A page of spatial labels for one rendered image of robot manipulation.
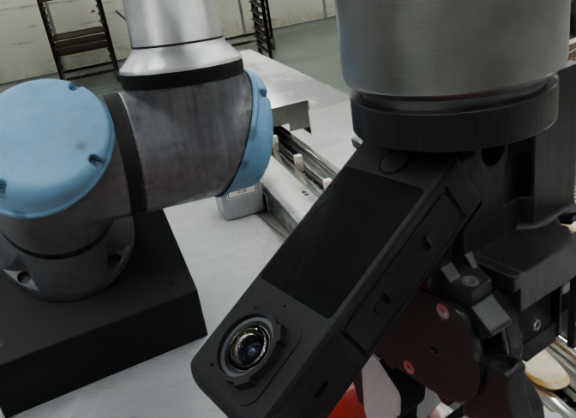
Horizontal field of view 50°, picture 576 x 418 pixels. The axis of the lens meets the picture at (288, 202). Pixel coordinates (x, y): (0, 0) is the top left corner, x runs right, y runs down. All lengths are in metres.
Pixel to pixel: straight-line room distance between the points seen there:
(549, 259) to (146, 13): 0.42
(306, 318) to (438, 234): 0.05
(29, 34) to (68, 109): 7.21
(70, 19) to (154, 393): 7.16
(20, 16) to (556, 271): 7.60
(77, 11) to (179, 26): 7.18
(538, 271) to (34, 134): 0.42
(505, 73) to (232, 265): 0.73
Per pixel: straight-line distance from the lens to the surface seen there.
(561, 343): 0.64
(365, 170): 0.23
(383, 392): 0.30
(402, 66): 0.19
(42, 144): 0.54
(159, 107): 0.56
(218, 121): 0.56
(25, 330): 0.72
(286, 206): 0.94
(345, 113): 1.50
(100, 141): 0.53
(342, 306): 0.19
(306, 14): 8.28
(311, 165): 1.11
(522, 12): 0.19
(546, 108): 0.21
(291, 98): 1.31
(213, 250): 0.94
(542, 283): 0.24
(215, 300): 0.82
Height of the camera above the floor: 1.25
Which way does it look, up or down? 24 degrees down
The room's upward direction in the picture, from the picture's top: 9 degrees counter-clockwise
